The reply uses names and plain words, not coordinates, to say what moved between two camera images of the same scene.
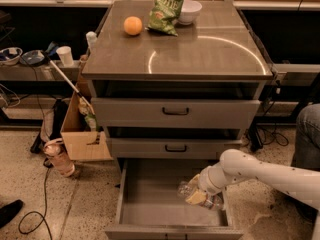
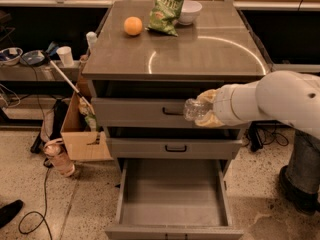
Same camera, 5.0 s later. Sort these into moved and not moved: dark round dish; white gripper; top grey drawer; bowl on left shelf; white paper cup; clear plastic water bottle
Moved: white gripper; clear plastic water bottle
Not moved: top grey drawer; dark round dish; white paper cup; bowl on left shelf
